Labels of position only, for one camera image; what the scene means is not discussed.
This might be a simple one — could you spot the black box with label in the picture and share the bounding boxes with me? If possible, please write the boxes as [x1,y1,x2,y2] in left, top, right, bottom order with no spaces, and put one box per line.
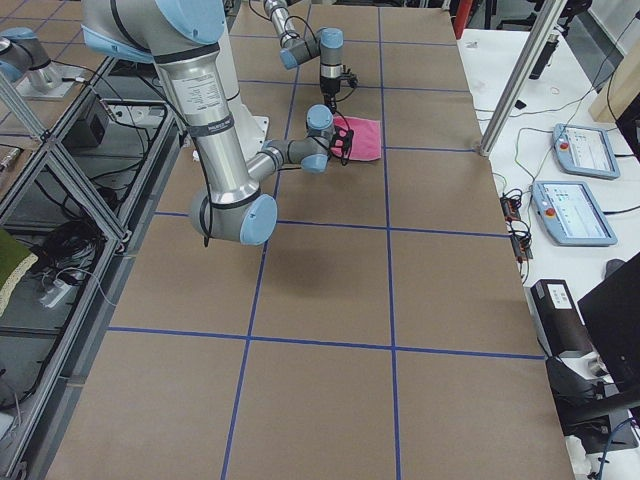
[529,279,593,358]

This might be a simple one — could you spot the black monitor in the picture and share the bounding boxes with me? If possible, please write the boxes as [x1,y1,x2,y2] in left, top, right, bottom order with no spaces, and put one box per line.
[578,254,639,389]

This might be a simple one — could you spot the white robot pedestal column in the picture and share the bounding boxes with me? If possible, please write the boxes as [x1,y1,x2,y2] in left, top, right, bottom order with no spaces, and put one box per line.
[216,26,269,161]

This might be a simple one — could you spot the green cloth with fringe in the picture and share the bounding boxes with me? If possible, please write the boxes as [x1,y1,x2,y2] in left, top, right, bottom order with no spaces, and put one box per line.
[0,229,38,313]

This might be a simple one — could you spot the pink towel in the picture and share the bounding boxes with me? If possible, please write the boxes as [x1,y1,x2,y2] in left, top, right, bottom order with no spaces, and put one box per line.
[334,114,382,162]

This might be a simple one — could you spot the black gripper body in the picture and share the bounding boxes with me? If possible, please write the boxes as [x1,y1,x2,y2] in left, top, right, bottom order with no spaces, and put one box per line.
[330,125,354,166]
[319,68,358,98]

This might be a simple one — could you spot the aluminium frame rack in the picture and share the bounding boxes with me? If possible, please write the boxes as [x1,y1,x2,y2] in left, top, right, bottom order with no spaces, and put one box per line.
[1,59,179,479]

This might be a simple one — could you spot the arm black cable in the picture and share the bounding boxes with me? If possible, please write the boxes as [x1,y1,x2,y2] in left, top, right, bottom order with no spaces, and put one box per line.
[279,14,326,51]

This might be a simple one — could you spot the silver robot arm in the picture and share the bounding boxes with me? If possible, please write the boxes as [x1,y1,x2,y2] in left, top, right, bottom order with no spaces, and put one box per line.
[262,1,358,114]
[82,1,353,245]

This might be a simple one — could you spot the white power strip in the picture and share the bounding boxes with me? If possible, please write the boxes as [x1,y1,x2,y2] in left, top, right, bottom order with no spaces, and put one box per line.
[39,279,71,308]

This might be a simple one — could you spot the lower teach pendant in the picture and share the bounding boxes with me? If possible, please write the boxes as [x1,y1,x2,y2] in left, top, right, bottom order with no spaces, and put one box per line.
[532,180,618,247]

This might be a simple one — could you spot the teach pendant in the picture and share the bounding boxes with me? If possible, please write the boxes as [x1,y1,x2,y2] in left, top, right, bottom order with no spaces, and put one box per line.
[532,180,618,247]
[553,123,620,180]

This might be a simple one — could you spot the black power adapter box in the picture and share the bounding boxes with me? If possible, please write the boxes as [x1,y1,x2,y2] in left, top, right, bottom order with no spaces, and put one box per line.
[69,104,109,147]

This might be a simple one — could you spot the upper teach pendant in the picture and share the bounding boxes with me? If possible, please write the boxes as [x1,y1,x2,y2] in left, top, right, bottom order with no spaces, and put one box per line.
[553,123,620,180]

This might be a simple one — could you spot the aluminium frame post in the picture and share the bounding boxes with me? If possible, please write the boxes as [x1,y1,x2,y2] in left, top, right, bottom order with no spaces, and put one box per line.
[477,0,567,157]

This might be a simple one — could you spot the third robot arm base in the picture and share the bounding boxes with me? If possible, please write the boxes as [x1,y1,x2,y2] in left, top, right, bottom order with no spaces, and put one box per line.
[1,27,72,100]

